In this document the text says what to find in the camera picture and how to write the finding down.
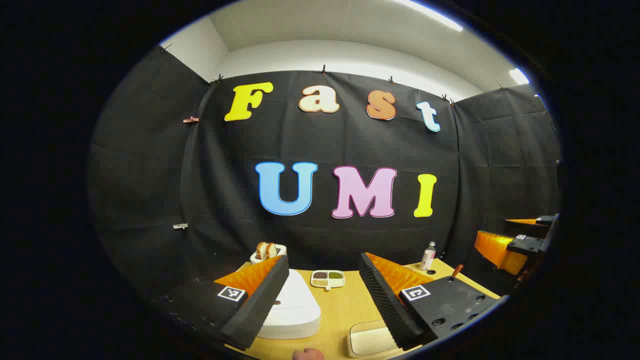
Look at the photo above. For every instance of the small pink label bottle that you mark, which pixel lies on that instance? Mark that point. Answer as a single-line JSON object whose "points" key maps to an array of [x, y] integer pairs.
{"points": [[428, 257]]}

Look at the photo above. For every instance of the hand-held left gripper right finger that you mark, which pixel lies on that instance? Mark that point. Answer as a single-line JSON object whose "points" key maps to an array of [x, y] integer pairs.
{"points": [[385, 305]]}

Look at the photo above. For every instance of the short ceiling light strip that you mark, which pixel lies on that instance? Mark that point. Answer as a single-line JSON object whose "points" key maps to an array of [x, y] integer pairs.
{"points": [[519, 76]]}

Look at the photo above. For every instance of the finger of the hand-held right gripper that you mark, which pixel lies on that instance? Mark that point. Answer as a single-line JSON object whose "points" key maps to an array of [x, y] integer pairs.
{"points": [[522, 245], [542, 220]]}

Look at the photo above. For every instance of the brown wooden spoon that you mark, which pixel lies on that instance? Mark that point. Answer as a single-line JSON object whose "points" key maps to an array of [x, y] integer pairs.
{"points": [[457, 271]]}

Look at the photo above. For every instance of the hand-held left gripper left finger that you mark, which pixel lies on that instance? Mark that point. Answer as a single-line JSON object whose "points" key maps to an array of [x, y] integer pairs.
{"points": [[260, 305]]}

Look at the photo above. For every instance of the pink cloth clip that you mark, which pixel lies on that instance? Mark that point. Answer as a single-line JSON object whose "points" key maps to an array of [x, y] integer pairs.
{"points": [[191, 120]]}

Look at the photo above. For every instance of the white toaster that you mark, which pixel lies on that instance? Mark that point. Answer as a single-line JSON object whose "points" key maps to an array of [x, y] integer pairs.
{"points": [[280, 250]]}

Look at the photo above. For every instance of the white rice cooker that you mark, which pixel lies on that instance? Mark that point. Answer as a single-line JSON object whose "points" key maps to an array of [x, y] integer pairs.
{"points": [[295, 310]]}

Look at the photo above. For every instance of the white divided grain dish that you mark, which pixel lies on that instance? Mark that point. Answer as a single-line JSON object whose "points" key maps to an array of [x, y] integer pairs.
{"points": [[327, 279]]}

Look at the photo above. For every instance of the toasted bread slice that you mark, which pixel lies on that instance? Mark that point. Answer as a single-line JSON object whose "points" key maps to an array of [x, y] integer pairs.
{"points": [[261, 250], [271, 250]]}

